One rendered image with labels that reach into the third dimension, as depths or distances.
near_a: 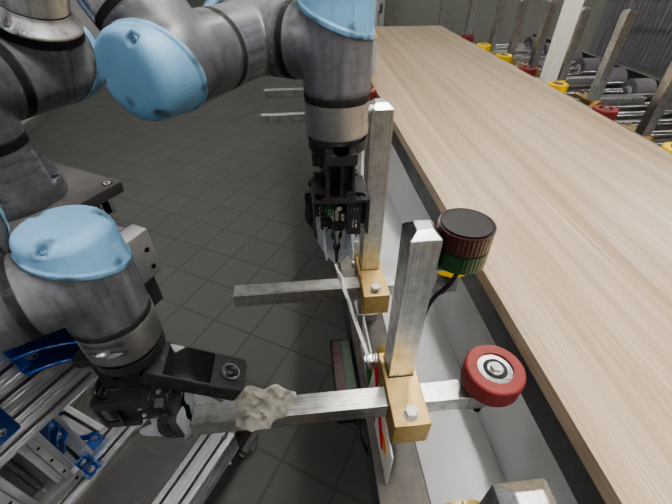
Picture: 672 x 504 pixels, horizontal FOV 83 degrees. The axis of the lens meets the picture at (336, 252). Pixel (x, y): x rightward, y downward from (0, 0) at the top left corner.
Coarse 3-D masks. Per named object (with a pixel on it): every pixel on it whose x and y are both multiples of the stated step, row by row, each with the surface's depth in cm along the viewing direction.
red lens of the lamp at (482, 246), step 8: (456, 208) 42; (464, 208) 42; (440, 216) 41; (488, 216) 41; (440, 224) 40; (440, 232) 40; (448, 232) 39; (448, 240) 39; (456, 240) 38; (464, 240) 38; (472, 240) 38; (480, 240) 38; (488, 240) 38; (448, 248) 39; (456, 248) 39; (464, 248) 38; (472, 248) 38; (480, 248) 38; (488, 248) 39; (464, 256) 39; (472, 256) 39
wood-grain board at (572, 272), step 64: (384, 64) 179; (448, 64) 179; (448, 128) 118; (512, 128) 118; (576, 128) 118; (448, 192) 88; (512, 192) 88; (576, 192) 88; (640, 192) 88; (512, 256) 70; (576, 256) 70; (640, 256) 70; (512, 320) 59; (576, 320) 59; (640, 320) 59; (576, 384) 50; (640, 384) 50; (576, 448) 46; (640, 448) 44
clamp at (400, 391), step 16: (384, 352) 58; (384, 368) 55; (384, 384) 54; (400, 384) 53; (416, 384) 53; (400, 400) 52; (416, 400) 52; (400, 416) 50; (400, 432) 50; (416, 432) 50
